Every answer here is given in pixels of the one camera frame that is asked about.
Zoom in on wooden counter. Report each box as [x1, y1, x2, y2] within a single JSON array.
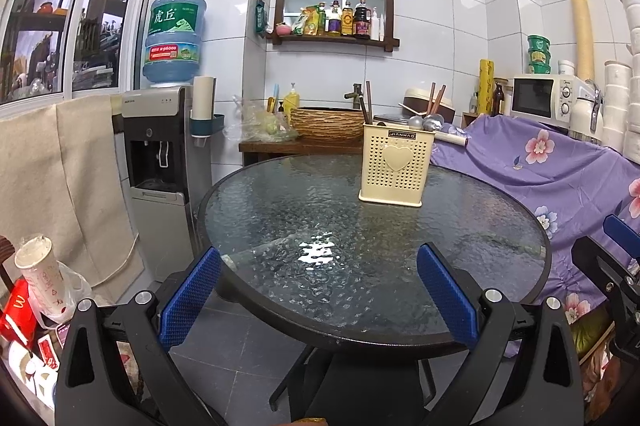
[[238, 138, 365, 167]]

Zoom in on wooden chair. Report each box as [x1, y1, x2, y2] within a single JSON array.
[[0, 236, 16, 287]]

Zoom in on teal wall holder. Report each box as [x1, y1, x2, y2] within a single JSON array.
[[189, 114, 226, 147]]

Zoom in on beige cloth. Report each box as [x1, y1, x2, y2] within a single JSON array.
[[0, 94, 147, 303]]

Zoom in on white thermos jug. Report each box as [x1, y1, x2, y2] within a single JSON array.
[[569, 79, 606, 142]]

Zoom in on clear plastic bag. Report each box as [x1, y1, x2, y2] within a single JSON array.
[[222, 98, 299, 145]]

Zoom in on used paper cup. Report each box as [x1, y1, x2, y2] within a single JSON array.
[[13, 235, 69, 323]]

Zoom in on purple floral cloth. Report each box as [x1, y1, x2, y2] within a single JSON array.
[[429, 113, 640, 358]]

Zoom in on green hanging packet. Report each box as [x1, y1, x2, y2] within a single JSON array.
[[254, 0, 269, 38]]

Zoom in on white plastic bag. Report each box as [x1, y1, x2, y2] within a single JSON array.
[[40, 266, 97, 333]]

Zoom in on dark soy sauce bottle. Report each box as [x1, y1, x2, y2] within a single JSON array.
[[353, 0, 372, 40]]

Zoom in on grey water dispenser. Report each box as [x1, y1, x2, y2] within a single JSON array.
[[121, 86, 202, 283]]

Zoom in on white lint roller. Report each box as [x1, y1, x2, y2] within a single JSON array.
[[433, 130, 470, 147]]

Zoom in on sliding window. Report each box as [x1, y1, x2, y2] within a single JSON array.
[[0, 0, 162, 107]]

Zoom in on stacks of white paper cups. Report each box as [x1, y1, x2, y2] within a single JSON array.
[[602, 0, 640, 163]]

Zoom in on blue water jug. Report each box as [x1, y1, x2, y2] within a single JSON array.
[[141, 0, 208, 88]]

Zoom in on white cup tube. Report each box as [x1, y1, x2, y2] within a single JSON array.
[[191, 76, 217, 139]]

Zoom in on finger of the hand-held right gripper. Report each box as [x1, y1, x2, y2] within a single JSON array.
[[571, 236, 640, 291], [603, 214, 640, 257]]

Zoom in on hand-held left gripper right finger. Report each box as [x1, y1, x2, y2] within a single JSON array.
[[417, 242, 586, 426]]

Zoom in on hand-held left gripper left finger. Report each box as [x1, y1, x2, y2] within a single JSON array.
[[54, 247, 222, 426]]

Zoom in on yellow soap pump bottle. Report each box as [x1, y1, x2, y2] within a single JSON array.
[[283, 82, 301, 119]]

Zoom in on red paper bag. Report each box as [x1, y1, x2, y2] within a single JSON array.
[[0, 278, 39, 353]]

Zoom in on round glass table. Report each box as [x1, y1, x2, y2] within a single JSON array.
[[196, 154, 553, 418]]

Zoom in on tall beige cup sleeve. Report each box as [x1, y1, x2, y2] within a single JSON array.
[[568, 0, 596, 82]]

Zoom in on cream plastic utensil holder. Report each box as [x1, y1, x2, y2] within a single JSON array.
[[358, 123, 435, 209]]

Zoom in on woven pattern basin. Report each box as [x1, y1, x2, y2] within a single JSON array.
[[290, 106, 366, 142]]

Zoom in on yellow roll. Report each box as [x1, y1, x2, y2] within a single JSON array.
[[477, 58, 495, 116]]

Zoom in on bronze faucet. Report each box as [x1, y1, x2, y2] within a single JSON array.
[[343, 82, 368, 109]]

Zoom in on white microwave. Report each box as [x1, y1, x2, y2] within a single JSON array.
[[510, 74, 591, 129]]

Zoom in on brown and white rice cooker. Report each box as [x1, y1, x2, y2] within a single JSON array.
[[403, 88, 457, 127]]

